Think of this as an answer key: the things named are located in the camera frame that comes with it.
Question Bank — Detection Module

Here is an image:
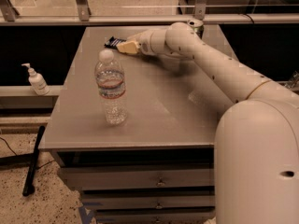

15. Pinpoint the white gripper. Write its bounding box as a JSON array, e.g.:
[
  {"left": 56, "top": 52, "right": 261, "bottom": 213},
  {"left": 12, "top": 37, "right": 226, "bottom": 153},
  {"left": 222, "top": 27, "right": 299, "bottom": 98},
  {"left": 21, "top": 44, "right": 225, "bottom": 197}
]
[{"left": 117, "top": 29, "right": 168, "bottom": 55}]

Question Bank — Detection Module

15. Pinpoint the black pole on floor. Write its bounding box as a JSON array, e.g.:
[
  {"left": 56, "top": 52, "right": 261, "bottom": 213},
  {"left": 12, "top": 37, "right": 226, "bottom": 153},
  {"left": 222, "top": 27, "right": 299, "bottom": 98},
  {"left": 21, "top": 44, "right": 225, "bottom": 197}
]
[{"left": 22, "top": 126, "right": 45, "bottom": 197}]

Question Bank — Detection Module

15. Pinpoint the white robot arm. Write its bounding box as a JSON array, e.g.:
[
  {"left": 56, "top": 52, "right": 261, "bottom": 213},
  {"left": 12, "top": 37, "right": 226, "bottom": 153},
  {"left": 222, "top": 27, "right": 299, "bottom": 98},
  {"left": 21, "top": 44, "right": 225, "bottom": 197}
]
[{"left": 117, "top": 22, "right": 299, "bottom": 224}]

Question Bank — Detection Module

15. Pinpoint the metal window rail frame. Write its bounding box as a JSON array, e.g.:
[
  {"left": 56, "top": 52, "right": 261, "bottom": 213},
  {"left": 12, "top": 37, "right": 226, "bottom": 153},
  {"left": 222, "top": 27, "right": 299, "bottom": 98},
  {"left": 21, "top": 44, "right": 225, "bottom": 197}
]
[{"left": 0, "top": 0, "right": 299, "bottom": 25}]

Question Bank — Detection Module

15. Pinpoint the white pump lotion bottle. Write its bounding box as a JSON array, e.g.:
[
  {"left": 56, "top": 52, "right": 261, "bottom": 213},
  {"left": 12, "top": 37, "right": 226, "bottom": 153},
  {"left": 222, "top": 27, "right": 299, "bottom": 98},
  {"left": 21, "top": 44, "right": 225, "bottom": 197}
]
[{"left": 22, "top": 63, "right": 50, "bottom": 95}]

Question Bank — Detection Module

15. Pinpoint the black floor cable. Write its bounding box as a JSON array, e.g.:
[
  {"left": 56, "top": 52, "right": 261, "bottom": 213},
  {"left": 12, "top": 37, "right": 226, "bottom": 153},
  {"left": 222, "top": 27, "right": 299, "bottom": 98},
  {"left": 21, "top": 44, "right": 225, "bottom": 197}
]
[{"left": 0, "top": 136, "right": 56, "bottom": 170}]

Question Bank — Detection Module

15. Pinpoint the green soda can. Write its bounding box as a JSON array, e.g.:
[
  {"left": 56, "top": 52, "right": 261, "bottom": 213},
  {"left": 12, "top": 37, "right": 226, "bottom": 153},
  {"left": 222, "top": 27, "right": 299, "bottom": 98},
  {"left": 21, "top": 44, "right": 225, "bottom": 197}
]
[{"left": 187, "top": 20, "right": 204, "bottom": 38}]

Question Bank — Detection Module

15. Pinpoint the clear plastic water bottle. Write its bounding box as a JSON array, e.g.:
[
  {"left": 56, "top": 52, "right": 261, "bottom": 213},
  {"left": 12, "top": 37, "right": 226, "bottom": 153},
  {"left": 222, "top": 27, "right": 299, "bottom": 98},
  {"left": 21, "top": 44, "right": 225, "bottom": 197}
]
[{"left": 94, "top": 49, "right": 128, "bottom": 125}]

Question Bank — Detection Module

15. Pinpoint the grey drawer cabinet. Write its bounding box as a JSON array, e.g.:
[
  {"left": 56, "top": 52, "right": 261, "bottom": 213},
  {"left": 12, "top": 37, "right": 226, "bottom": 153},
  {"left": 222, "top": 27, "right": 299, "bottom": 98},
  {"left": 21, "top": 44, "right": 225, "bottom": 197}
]
[{"left": 40, "top": 26, "right": 232, "bottom": 224}]

